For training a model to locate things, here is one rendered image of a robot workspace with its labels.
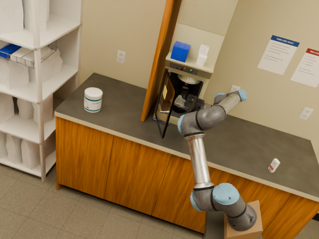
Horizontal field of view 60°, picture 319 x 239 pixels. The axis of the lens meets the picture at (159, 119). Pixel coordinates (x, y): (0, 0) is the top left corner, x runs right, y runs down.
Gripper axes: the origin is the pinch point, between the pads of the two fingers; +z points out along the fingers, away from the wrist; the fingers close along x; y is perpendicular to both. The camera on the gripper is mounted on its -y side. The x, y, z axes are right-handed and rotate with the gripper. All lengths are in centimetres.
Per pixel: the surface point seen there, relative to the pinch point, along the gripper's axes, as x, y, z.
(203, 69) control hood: -12.3, 22.7, -12.9
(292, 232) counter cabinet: 3, -79, -119
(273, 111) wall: -67, -19, -84
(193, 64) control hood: -14.1, 23.0, -5.6
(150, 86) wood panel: -14.5, -1.9, 18.8
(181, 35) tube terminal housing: -23.5, 36.0, 8.0
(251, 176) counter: 6, -34, -67
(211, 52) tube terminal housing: -23.5, 30.8, -14.1
